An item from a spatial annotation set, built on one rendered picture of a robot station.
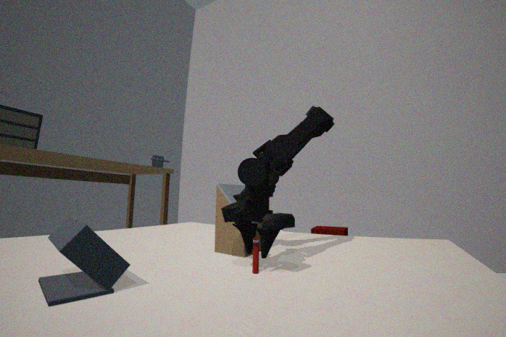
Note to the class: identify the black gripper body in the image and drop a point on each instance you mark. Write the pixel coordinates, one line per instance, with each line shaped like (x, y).
(261, 198)

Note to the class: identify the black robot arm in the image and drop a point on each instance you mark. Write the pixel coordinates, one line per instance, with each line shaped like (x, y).
(274, 159)

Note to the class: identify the red peg with white band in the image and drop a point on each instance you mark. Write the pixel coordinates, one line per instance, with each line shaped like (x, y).
(256, 245)

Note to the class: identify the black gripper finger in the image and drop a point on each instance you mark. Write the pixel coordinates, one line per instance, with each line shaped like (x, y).
(267, 237)
(248, 232)

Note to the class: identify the dark grey square panel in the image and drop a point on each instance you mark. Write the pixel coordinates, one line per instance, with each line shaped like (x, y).
(101, 266)

